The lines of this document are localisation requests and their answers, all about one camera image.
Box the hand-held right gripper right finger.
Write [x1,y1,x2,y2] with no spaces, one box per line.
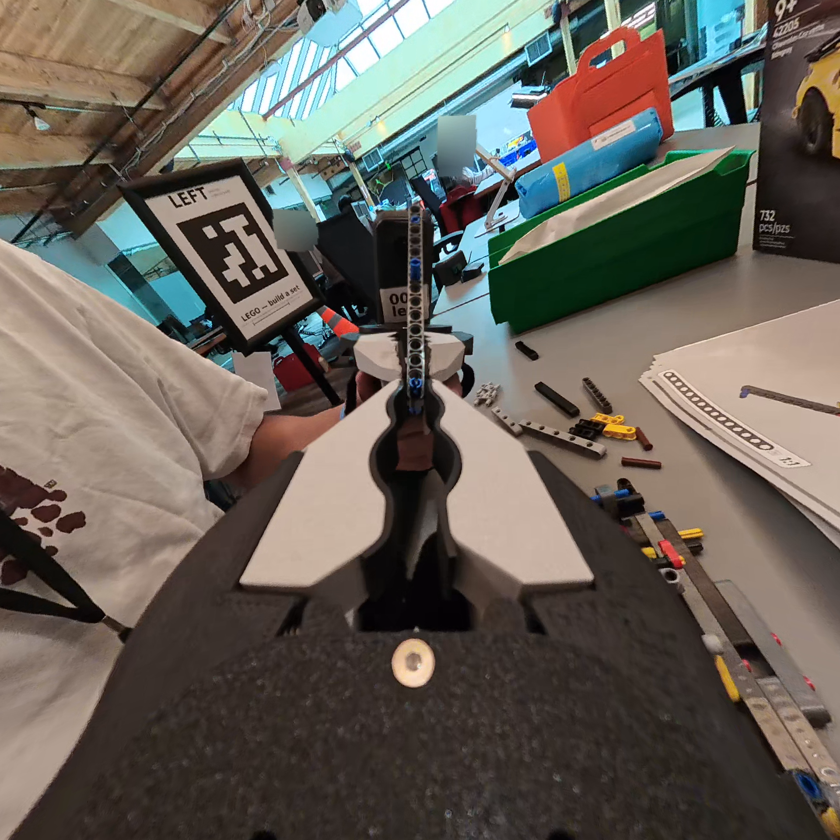
[425,379,596,627]

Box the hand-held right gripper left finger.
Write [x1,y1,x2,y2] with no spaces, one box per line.
[239,379,411,631]

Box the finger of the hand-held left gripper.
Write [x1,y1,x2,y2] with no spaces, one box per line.
[423,331,468,383]
[353,332,408,384]

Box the long dark grey lego beam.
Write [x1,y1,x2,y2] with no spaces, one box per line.
[404,202,429,416]

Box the person's left forearm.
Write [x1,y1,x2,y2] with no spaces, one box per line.
[233,406,347,492]

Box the light grey lego beam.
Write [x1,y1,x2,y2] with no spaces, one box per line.
[491,407,608,459]

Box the black lego beam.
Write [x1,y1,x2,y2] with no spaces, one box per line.
[533,382,581,419]

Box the partly built lego chassis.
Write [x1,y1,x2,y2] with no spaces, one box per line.
[589,478,840,840]

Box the lego set box yellow car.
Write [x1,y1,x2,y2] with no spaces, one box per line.
[752,0,840,265]

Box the person's left hand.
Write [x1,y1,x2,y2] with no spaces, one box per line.
[394,415,438,475]

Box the black office chair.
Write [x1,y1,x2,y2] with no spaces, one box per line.
[315,210,382,322]

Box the orange traffic cone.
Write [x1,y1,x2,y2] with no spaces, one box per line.
[320,306,362,340]

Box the red office chair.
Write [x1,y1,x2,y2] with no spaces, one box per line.
[437,185,484,235]

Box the white desk lamp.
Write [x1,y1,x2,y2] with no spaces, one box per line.
[472,146,521,238]

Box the black white marker sign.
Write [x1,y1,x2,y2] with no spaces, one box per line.
[117,157,345,409]

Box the green plastic bin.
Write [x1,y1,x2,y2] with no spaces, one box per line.
[486,147,757,337]

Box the light blue roll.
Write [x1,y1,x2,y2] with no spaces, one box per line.
[514,107,665,221]

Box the white ceiling projector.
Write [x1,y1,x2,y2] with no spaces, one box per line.
[295,0,364,48]

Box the open instruction booklet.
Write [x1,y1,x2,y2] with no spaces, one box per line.
[638,301,840,551]

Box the orange felt bag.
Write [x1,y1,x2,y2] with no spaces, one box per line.
[526,25,677,165]

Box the white paper bag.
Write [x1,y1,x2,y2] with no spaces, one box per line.
[499,146,736,265]

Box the black lanyard strap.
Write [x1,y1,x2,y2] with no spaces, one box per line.
[0,508,132,643]

